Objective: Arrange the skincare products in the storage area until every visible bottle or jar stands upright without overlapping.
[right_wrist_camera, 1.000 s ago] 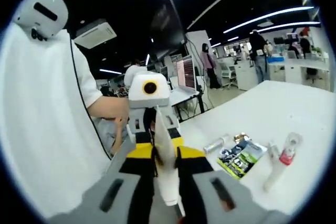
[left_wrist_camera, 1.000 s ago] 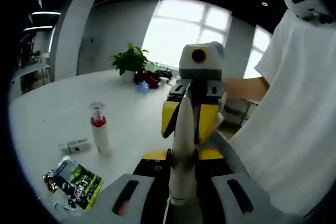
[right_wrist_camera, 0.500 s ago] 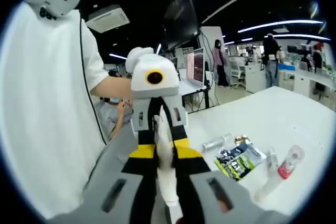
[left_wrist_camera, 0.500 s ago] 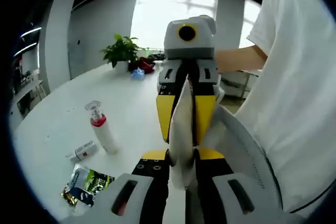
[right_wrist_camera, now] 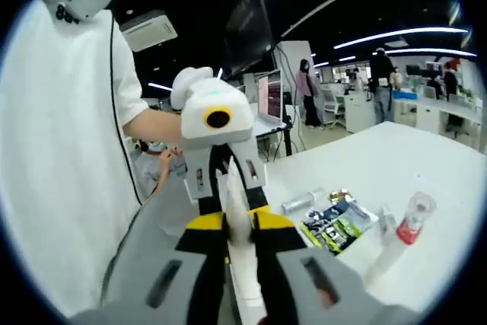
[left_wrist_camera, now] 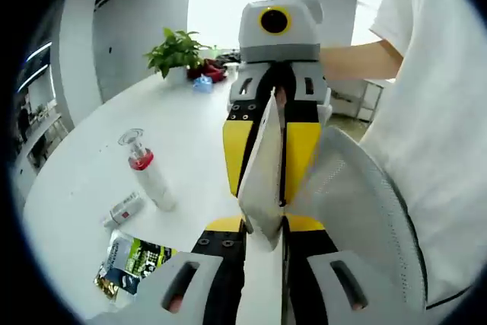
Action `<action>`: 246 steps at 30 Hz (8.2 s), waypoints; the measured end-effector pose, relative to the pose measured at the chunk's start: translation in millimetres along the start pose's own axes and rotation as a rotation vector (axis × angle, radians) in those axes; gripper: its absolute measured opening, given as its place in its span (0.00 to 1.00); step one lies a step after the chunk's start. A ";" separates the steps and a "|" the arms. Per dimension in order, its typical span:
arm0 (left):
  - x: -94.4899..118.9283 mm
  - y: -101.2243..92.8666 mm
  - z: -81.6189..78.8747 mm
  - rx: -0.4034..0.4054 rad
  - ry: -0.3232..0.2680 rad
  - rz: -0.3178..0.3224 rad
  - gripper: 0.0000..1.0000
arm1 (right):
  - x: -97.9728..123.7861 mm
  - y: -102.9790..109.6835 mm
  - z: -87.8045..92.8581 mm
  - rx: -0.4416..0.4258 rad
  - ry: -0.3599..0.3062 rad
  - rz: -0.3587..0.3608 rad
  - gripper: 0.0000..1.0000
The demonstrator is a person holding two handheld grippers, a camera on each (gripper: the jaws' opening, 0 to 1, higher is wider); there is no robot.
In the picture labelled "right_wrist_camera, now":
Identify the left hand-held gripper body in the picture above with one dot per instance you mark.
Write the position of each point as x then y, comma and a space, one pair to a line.
198, 127

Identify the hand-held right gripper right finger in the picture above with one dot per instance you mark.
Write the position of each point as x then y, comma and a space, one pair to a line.
277, 241

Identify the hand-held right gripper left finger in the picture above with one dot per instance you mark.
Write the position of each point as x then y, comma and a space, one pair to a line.
205, 241

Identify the white skincare tube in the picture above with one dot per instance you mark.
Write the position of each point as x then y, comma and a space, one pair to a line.
237, 195

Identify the silver clear-capped skincare bottle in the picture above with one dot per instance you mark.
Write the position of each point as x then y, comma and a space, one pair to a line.
302, 203

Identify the green silver skincare mask packet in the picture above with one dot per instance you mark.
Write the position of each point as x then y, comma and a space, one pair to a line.
335, 230

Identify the gold skincare sachet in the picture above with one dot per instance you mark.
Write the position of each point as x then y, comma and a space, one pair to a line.
340, 195

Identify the white red-collared pump skincare bottle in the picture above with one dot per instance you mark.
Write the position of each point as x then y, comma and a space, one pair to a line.
407, 231

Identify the black tripod stand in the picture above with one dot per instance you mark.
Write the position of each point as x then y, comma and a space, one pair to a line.
288, 138

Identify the grey chair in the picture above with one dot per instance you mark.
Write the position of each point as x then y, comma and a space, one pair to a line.
152, 218

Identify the monitor with pink screen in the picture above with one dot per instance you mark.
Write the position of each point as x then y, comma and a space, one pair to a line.
270, 96

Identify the white office chair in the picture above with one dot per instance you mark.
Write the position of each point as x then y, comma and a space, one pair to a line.
333, 106

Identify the ceiling air conditioner unit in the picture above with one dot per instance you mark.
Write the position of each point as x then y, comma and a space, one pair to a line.
150, 32

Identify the black hanging screen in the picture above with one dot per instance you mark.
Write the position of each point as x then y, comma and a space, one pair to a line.
249, 24

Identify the row of white office desks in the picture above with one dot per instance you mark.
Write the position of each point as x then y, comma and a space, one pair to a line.
418, 112

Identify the ceiling light strip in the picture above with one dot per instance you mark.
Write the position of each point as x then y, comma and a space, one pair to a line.
399, 36
430, 52

